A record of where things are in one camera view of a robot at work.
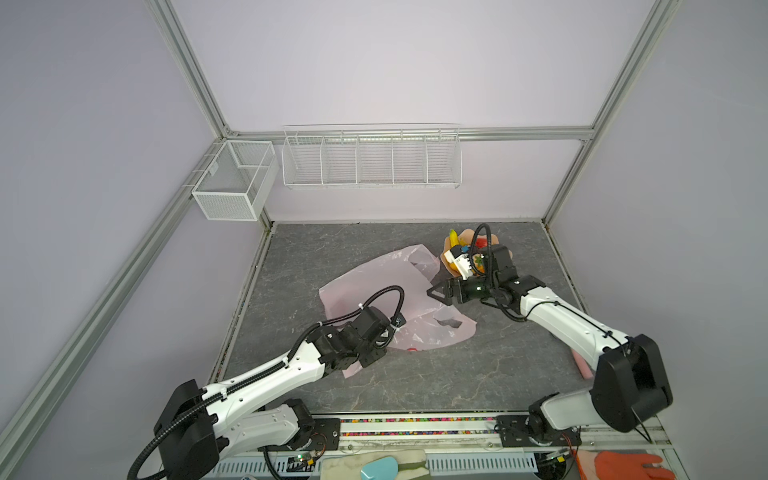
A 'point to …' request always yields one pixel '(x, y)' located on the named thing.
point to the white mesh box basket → (237, 179)
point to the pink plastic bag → (399, 285)
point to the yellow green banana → (454, 238)
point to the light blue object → (380, 468)
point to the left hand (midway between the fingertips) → (372, 337)
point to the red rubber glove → (623, 466)
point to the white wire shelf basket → (367, 156)
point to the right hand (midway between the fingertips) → (435, 288)
